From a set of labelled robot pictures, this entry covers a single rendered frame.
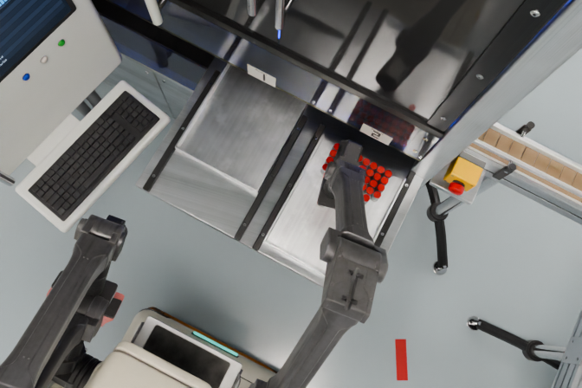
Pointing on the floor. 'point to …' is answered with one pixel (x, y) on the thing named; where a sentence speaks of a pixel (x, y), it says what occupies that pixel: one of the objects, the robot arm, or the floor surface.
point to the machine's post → (509, 87)
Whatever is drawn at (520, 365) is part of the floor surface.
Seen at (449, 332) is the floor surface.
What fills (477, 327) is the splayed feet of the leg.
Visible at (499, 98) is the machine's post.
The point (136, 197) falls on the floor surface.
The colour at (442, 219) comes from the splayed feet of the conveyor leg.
